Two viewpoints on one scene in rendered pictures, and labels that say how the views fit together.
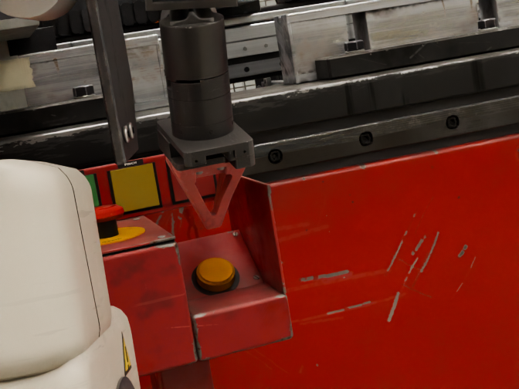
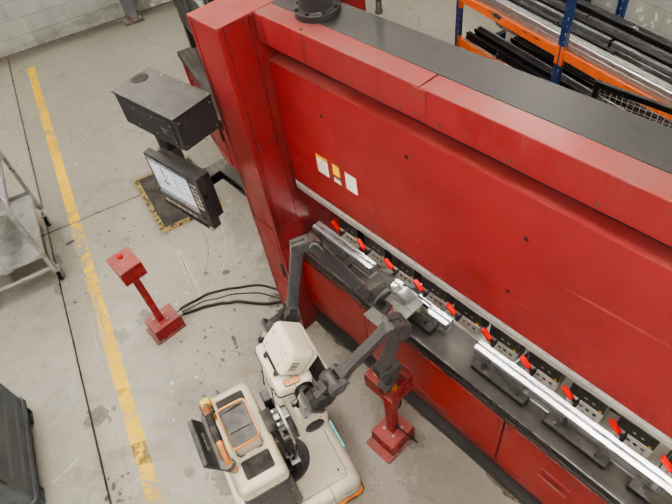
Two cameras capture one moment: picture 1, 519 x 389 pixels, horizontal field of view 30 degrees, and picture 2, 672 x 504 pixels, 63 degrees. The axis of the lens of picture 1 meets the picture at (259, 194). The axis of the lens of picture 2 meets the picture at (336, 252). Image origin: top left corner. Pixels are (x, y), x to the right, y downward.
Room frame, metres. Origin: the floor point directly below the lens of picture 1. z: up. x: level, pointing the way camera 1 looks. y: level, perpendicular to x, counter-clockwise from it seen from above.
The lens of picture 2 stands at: (0.31, -1.12, 3.35)
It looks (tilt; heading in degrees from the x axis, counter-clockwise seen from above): 49 degrees down; 70
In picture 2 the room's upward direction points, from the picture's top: 10 degrees counter-clockwise
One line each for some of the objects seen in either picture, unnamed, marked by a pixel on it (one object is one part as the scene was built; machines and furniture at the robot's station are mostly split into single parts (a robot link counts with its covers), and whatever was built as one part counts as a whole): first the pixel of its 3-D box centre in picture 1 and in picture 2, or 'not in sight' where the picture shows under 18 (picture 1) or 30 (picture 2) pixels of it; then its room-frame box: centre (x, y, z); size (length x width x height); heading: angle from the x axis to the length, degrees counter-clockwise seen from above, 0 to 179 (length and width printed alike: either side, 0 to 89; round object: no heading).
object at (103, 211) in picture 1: (105, 224); not in sight; (0.91, 0.15, 0.79); 0.04 x 0.04 x 0.04
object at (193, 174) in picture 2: not in sight; (186, 185); (0.45, 1.37, 1.42); 0.45 x 0.12 x 0.36; 112
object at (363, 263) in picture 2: not in sight; (344, 249); (1.11, 0.88, 0.92); 0.50 x 0.06 x 0.10; 104
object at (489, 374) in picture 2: (424, 52); (499, 381); (1.34, -0.25, 0.89); 0.30 x 0.05 x 0.03; 104
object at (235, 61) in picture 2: not in sight; (314, 174); (1.18, 1.33, 1.15); 0.85 x 0.25 x 2.30; 14
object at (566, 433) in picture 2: not in sight; (575, 439); (1.43, -0.64, 0.89); 0.30 x 0.05 x 0.03; 104
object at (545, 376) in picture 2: not in sight; (547, 366); (1.43, -0.41, 1.18); 0.15 x 0.09 x 0.17; 104
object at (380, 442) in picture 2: not in sight; (390, 435); (0.90, 0.10, 0.06); 0.25 x 0.20 x 0.12; 16
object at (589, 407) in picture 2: not in sight; (591, 396); (1.48, -0.60, 1.18); 0.15 x 0.09 x 0.17; 104
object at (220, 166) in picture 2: not in sight; (224, 185); (0.66, 1.54, 1.17); 0.40 x 0.24 x 0.07; 104
